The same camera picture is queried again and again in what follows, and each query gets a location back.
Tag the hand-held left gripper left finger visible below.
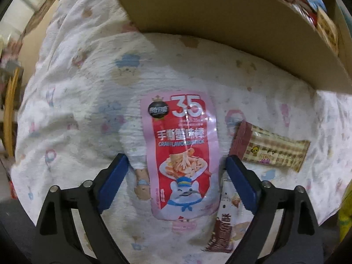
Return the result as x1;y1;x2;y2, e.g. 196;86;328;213
35;153;130;264

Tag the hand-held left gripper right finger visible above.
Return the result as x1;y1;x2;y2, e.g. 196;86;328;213
225;155;322;264

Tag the pink and red snack packet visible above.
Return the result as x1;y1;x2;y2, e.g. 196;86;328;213
140;91;220;222

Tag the brown cardboard box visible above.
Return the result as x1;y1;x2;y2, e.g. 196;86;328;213
106;0;352;94

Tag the white and brown snack packet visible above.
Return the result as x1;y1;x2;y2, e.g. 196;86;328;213
205;170;249;253

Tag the checkered beige snack bar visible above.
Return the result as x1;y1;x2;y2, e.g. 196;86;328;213
229;121;311;173
316;8;339;56

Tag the white printed quilt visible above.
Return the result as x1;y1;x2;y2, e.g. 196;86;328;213
11;0;352;264

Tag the yellow cloth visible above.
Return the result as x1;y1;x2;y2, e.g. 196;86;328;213
337;181;352;243

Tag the yellow wooden frame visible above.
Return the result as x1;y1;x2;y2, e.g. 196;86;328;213
3;66;22;158

